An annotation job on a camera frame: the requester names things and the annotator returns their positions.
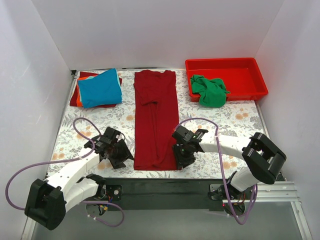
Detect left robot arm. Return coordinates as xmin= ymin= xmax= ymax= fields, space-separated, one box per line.
xmin=24 ymin=127 xmax=134 ymax=230

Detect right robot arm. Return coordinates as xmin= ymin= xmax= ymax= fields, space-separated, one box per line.
xmin=172 ymin=126 xmax=287 ymax=197

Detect orange folded t-shirt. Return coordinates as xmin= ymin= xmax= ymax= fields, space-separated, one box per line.
xmin=76 ymin=85 xmax=83 ymax=107

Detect floral patterned table mat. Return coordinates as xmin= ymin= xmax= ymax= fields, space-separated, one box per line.
xmin=47 ymin=70 xmax=265 ymax=179

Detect green t-shirt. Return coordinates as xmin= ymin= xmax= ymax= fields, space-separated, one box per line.
xmin=190 ymin=74 xmax=230 ymax=108

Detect blue folded t-shirt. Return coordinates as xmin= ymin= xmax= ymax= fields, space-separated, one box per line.
xmin=78 ymin=68 xmax=122 ymax=108

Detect red plastic bin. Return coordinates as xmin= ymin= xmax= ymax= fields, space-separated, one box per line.
xmin=185 ymin=57 xmax=269 ymax=102

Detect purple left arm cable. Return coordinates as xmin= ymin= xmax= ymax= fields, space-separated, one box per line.
xmin=5 ymin=117 xmax=125 ymax=228

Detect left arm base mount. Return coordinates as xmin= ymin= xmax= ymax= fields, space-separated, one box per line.
xmin=93 ymin=184 xmax=123 ymax=202

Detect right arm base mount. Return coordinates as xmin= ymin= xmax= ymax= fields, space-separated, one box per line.
xmin=207 ymin=184 xmax=254 ymax=201

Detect aluminium frame rail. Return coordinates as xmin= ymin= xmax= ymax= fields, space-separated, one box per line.
xmin=222 ymin=181 xmax=301 ymax=203

